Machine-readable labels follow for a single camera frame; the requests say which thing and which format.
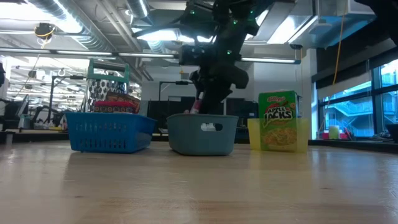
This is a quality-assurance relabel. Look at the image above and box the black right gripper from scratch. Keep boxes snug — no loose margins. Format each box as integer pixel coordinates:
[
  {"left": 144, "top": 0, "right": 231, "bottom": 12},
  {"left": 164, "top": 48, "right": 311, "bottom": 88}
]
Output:
[{"left": 179, "top": 43, "right": 249, "bottom": 114}]

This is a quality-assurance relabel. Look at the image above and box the green Apple Jacks box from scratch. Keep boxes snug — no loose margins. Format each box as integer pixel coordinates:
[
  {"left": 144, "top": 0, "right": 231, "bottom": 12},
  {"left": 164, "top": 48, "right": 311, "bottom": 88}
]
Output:
[{"left": 257, "top": 90, "right": 300, "bottom": 152}]

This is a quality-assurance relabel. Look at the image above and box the brown taco seasoning packet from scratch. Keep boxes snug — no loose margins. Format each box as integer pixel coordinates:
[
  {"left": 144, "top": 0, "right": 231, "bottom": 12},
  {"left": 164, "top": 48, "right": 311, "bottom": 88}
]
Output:
[{"left": 105, "top": 91, "right": 141, "bottom": 114}]

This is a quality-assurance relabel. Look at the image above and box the grey plastic bin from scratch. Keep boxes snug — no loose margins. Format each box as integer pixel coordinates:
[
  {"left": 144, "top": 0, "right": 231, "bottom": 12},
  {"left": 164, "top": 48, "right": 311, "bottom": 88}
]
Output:
[{"left": 167, "top": 113, "right": 239, "bottom": 156}]

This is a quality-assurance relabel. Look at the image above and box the yellow translucent plastic bin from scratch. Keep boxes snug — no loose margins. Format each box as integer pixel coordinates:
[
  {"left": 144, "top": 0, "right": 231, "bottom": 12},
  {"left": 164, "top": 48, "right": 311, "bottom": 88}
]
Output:
[{"left": 248, "top": 117, "right": 310, "bottom": 153}]

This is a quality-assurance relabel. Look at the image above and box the blue plastic basket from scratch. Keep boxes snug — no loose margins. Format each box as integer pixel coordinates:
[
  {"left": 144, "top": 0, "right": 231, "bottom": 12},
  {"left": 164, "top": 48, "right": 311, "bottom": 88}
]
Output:
[{"left": 65, "top": 111, "right": 157, "bottom": 154}]

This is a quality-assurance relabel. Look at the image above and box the linear ceiling light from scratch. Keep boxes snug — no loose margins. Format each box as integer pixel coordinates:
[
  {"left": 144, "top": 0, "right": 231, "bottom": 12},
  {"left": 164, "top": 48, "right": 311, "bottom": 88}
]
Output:
[{"left": 0, "top": 46, "right": 302, "bottom": 65}]

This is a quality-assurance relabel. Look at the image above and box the pale green container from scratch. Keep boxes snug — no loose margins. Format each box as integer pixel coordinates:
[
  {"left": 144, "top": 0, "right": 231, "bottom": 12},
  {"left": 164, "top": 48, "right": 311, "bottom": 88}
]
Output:
[{"left": 328, "top": 125, "right": 340, "bottom": 140}]

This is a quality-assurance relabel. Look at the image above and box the dark background workbench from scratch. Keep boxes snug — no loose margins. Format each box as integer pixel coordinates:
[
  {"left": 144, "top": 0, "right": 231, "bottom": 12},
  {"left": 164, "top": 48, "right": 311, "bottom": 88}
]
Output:
[{"left": 0, "top": 129, "right": 70, "bottom": 144}]

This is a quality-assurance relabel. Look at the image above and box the black metal rig frame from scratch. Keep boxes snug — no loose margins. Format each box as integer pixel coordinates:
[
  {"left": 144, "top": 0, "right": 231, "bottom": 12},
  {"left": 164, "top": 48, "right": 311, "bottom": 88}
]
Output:
[
  {"left": 48, "top": 74, "right": 86, "bottom": 125},
  {"left": 159, "top": 80, "right": 195, "bottom": 102}
]

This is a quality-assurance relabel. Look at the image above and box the steel box grater teal handle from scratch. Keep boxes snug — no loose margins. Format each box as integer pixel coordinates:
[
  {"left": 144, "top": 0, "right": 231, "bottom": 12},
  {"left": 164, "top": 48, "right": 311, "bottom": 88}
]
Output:
[{"left": 81, "top": 58, "right": 130, "bottom": 113}]

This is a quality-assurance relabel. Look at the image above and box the orange hanging cord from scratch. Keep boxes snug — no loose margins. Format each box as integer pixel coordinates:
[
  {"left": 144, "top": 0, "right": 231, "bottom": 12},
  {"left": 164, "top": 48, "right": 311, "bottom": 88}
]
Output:
[{"left": 332, "top": 15, "right": 346, "bottom": 86}]

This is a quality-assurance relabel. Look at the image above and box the ceiling device yellow cable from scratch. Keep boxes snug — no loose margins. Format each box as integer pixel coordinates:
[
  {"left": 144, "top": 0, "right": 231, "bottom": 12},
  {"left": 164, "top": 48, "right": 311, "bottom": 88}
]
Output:
[{"left": 34, "top": 22, "right": 57, "bottom": 41}]

